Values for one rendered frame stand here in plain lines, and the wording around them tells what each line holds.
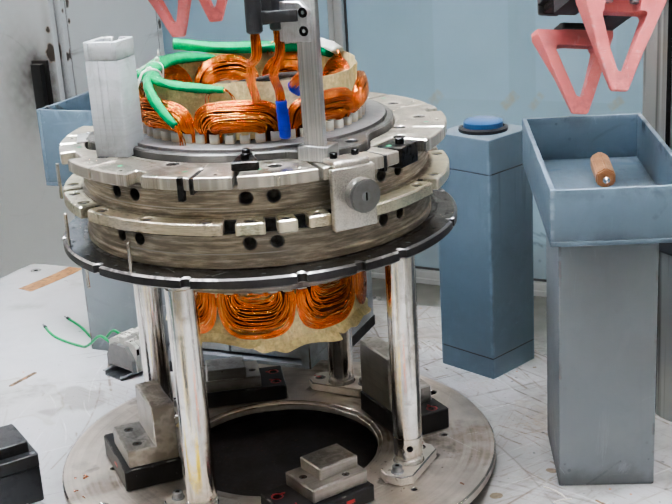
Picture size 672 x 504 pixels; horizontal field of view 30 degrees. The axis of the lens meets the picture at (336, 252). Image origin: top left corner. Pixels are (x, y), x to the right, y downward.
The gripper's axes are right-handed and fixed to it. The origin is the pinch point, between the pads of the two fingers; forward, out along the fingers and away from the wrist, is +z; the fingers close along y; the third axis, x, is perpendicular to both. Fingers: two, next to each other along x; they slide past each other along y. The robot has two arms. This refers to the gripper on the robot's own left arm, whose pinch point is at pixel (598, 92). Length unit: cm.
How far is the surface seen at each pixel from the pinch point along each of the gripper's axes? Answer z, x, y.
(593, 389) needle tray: 23.9, 1.0, -5.7
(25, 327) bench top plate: 16, -49, -62
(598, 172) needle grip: 5.6, 1.8, -5.0
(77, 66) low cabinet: -59, -48, -229
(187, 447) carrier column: 27.9, -32.7, -7.2
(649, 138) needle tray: 2.4, 7.1, -6.3
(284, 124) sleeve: 3.7, -25.9, 2.4
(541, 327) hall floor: 9, 79, -238
